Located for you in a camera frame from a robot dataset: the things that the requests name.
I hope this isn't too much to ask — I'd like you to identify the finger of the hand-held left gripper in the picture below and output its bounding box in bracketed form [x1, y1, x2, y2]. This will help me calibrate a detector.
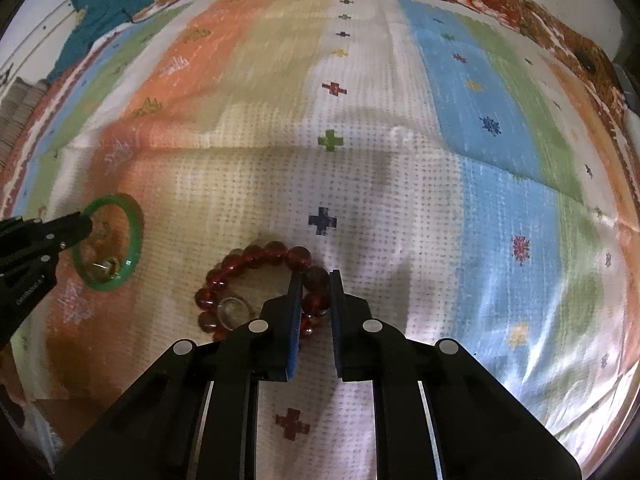
[0, 211, 94, 242]
[0, 234, 89, 274]

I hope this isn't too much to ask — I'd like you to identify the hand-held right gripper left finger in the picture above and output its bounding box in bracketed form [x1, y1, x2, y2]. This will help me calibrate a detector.
[55, 272, 306, 480]

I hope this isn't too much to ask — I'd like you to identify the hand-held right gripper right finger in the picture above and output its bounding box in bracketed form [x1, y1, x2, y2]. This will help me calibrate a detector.
[327, 269, 583, 480]

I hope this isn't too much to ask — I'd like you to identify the green jade bangle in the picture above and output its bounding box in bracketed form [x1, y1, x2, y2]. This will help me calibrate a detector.
[70, 193, 146, 292]

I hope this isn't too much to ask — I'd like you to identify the dark red beaded bracelet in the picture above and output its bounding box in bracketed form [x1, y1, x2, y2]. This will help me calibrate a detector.
[195, 241, 333, 343]

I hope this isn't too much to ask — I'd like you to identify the striped colourful mat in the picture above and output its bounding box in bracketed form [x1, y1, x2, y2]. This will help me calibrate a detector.
[0, 0, 637, 480]

